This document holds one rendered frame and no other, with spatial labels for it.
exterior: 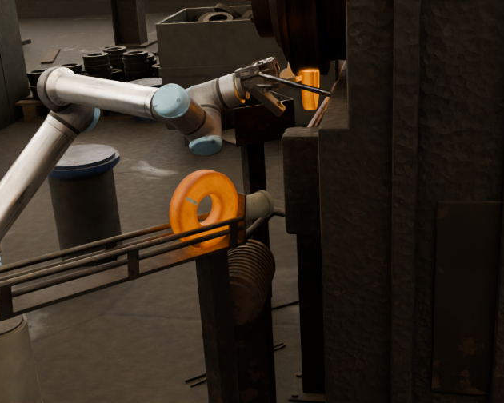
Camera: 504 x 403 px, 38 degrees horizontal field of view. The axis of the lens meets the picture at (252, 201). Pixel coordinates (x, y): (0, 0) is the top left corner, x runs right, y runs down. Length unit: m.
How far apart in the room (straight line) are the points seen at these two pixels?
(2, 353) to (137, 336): 0.98
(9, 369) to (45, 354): 0.90
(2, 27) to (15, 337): 4.18
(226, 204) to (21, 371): 0.53
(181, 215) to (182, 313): 1.17
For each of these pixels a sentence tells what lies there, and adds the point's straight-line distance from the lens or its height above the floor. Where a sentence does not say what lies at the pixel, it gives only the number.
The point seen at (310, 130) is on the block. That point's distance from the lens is 1.63.
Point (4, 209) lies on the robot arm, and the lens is 2.41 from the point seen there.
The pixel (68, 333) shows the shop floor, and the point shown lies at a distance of 2.54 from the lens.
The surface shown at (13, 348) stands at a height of 0.48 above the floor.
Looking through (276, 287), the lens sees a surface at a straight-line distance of 2.65.
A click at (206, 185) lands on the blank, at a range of 1.43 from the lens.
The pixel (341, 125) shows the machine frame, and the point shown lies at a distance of 1.38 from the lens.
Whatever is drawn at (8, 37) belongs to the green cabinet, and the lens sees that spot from 5.60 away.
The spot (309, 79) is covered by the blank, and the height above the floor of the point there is 0.84.
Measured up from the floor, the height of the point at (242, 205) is 0.69.
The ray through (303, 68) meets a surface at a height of 0.91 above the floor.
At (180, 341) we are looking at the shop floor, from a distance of 2.39.
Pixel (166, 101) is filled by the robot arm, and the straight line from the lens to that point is 1.91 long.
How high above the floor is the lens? 1.23
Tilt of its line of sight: 21 degrees down
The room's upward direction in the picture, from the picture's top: 4 degrees counter-clockwise
